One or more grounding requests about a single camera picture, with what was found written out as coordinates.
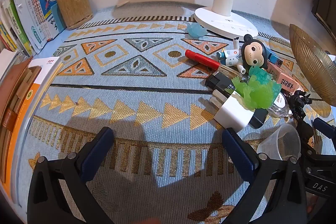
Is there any clear bottle with label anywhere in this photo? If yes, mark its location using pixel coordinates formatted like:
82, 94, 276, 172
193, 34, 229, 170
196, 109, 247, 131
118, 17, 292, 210
270, 93, 290, 118

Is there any black-haired doll figurine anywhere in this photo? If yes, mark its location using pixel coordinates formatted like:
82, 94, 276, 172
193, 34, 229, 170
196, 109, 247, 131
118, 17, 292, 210
217, 34, 269, 75

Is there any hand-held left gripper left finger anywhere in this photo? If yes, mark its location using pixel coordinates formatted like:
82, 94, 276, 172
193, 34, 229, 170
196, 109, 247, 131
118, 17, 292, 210
27, 126, 114, 224

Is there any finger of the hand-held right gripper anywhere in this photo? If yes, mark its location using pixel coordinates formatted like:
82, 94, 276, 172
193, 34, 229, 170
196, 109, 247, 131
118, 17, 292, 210
295, 119, 324, 161
313, 117, 336, 136

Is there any red marker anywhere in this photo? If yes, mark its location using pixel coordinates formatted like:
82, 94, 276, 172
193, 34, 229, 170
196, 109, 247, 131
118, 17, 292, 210
185, 49, 221, 69

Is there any woven basket of toys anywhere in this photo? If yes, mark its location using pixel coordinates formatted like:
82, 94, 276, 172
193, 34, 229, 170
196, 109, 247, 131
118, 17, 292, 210
289, 24, 336, 106

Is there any orange and white book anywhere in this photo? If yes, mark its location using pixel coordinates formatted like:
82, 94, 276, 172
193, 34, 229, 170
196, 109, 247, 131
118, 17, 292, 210
10, 56, 63, 203

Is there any patterned blue gold tablecloth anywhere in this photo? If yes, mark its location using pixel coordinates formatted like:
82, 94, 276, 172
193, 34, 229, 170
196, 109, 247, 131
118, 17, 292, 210
16, 1, 336, 224

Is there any pink card box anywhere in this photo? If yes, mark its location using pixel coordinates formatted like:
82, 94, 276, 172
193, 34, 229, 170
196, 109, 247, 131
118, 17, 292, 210
268, 64, 302, 94

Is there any black rectangular device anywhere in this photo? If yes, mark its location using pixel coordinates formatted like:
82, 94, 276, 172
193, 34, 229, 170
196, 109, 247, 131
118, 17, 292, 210
205, 73, 269, 128

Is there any blue crystal whale figurine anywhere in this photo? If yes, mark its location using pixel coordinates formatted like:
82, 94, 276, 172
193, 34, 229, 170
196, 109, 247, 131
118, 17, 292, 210
184, 21, 208, 38

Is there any clear plastic measuring cup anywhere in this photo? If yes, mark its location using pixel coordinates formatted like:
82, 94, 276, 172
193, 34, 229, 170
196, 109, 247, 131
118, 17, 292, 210
257, 123, 301, 161

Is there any blue bookend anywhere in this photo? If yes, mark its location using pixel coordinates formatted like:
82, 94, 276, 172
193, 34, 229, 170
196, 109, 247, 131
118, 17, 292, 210
51, 5, 67, 33

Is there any woven pen holder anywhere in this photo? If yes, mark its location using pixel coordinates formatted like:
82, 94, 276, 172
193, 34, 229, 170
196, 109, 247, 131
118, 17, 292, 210
56, 0, 93, 30

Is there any black spiky action figurine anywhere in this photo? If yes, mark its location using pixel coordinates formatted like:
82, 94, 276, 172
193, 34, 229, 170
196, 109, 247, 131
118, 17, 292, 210
286, 90, 315, 121

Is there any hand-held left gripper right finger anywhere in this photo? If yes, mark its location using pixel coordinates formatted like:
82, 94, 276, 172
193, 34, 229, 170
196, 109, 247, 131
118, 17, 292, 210
223, 127, 307, 224

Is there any pale yellow tube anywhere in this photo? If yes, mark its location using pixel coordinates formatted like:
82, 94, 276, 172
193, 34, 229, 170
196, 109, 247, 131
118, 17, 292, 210
219, 65, 244, 81

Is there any small blue box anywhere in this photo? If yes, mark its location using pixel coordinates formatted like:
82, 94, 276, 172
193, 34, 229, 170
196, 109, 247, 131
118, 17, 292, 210
269, 55, 283, 67

